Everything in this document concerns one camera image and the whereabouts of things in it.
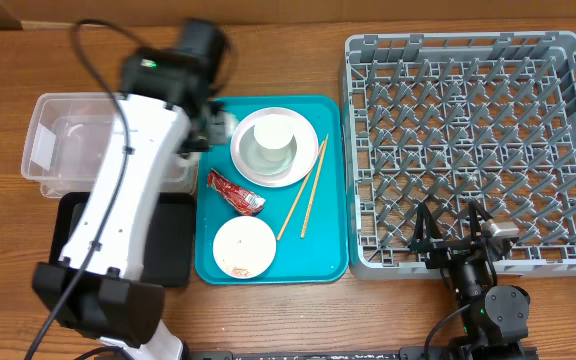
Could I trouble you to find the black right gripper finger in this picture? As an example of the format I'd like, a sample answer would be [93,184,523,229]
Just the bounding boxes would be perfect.
[468,200,492,240]
[413,203,443,243]

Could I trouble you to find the pale green cup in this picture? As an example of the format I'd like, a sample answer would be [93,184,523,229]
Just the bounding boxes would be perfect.
[253,114,294,162]

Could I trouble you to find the red snack wrapper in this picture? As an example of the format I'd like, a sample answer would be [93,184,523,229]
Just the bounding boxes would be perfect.
[207,169,266,216]

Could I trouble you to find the wooden chopstick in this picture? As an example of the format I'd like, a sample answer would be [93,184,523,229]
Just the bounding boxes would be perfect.
[300,135,329,239]
[277,136,328,241]

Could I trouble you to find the small pink bowl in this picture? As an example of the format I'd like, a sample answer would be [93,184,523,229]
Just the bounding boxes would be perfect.
[213,216,277,279]

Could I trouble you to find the white napkin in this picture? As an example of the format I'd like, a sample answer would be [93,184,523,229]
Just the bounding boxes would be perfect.
[213,111,238,144]

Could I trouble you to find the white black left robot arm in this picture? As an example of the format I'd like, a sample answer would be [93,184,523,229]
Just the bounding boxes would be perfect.
[32,19,234,359]

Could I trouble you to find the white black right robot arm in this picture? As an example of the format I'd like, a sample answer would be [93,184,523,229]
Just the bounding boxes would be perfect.
[400,201,539,360]

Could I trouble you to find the grey dishwasher rack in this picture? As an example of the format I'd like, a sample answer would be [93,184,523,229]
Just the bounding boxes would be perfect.
[341,31,576,280]

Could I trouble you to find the clear plastic waste bin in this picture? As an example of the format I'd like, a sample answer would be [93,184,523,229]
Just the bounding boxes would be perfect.
[21,93,199,205]

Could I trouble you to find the black food waste tray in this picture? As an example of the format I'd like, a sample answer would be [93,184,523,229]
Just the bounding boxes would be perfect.
[48,192,196,288]

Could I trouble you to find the pale pink plate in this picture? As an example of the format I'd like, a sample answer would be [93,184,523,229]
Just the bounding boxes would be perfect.
[230,107,319,188]

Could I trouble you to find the grey green bowl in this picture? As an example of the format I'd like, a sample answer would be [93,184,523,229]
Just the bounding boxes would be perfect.
[239,128,297,176]

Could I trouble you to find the teal serving tray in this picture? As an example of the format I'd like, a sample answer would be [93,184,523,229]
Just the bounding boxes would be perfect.
[195,95,348,285]

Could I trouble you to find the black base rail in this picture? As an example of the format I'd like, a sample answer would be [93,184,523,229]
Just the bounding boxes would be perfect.
[190,346,539,360]

